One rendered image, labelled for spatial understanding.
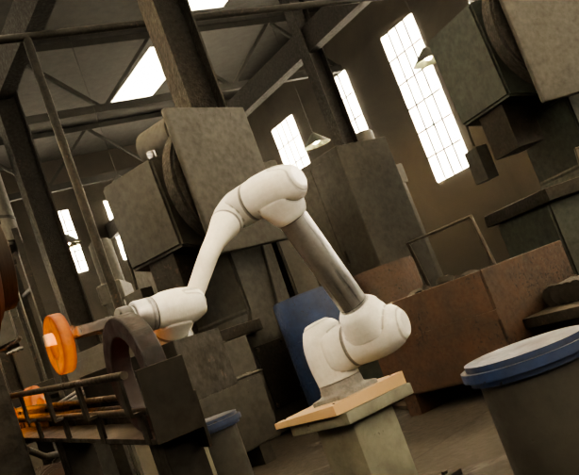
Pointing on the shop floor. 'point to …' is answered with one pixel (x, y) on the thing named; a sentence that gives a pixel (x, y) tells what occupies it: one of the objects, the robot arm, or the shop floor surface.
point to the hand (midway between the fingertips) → (57, 337)
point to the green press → (535, 112)
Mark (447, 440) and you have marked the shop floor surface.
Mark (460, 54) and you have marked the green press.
